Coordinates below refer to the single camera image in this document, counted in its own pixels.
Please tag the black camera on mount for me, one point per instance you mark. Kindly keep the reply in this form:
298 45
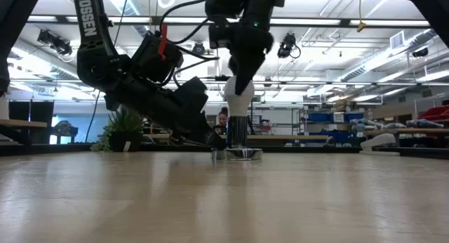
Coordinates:
287 44

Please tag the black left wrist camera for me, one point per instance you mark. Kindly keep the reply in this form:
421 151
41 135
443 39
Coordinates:
158 58

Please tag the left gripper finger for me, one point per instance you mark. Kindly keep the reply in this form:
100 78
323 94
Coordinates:
207 138

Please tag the chrome lamp base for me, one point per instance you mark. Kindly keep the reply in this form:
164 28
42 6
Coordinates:
238 134

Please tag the shelf with blue bins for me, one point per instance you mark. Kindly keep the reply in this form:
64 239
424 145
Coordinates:
333 125

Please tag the wooden workbench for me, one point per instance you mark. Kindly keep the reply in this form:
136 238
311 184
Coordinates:
21 123
414 132

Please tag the person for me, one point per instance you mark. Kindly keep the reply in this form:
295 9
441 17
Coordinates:
221 121

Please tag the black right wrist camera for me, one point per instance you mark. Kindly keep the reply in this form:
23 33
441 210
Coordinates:
219 34

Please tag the black aluminium frame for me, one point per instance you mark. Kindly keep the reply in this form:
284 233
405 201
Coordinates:
315 149

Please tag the black partition panels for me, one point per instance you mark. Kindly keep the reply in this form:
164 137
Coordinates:
31 120

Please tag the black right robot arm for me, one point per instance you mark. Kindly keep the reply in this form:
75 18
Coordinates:
428 7

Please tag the green potted plant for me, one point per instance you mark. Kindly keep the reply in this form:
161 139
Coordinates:
121 130

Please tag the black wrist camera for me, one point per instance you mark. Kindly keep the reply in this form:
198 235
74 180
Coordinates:
219 34
158 58

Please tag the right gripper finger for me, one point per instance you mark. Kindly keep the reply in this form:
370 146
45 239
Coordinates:
247 74
233 65

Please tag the red bin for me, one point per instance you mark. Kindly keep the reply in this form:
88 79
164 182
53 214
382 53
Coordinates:
435 113

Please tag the black ceiling spotlight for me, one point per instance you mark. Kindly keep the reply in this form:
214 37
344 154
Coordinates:
56 43

